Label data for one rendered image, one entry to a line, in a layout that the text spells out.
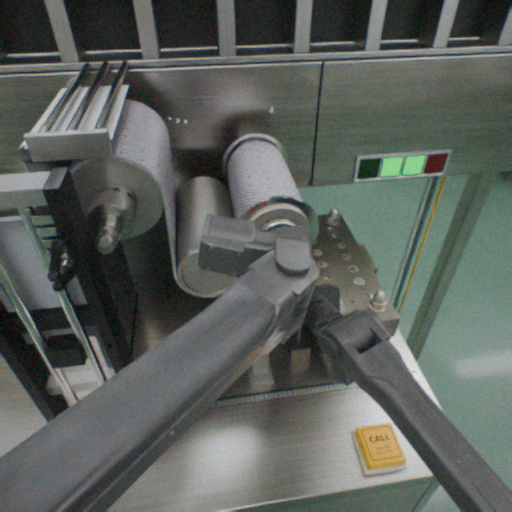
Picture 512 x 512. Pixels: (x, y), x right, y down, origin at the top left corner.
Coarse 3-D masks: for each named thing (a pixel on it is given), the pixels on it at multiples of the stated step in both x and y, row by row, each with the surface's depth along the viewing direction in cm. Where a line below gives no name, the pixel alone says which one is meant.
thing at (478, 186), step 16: (480, 176) 128; (464, 192) 137; (480, 192) 132; (464, 208) 138; (480, 208) 137; (464, 224) 140; (448, 240) 149; (464, 240) 145; (448, 256) 150; (432, 272) 161; (448, 272) 155; (432, 288) 163; (432, 304) 167; (416, 320) 178; (432, 320) 174; (416, 336) 180; (416, 352) 188
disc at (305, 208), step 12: (252, 204) 64; (264, 204) 64; (276, 204) 64; (288, 204) 64; (300, 204) 65; (240, 216) 65; (252, 216) 65; (312, 216) 67; (312, 228) 68; (312, 240) 70
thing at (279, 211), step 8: (272, 208) 64; (280, 208) 64; (288, 208) 64; (296, 208) 65; (256, 216) 64; (264, 216) 64; (272, 216) 64; (280, 216) 65; (288, 216) 65; (296, 216) 65; (304, 216) 66; (256, 224) 65; (304, 224) 67
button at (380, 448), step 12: (360, 432) 74; (372, 432) 74; (384, 432) 74; (360, 444) 74; (372, 444) 73; (384, 444) 73; (396, 444) 73; (372, 456) 71; (384, 456) 71; (396, 456) 71; (372, 468) 71
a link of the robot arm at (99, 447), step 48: (240, 288) 35; (288, 288) 36; (192, 336) 30; (240, 336) 31; (288, 336) 40; (144, 384) 26; (192, 384) 27; (48, 432) 22; (96, 432) 23; (144, 432) 24; (0, 480) 20; (48, 480) 20; (96, 480) 21
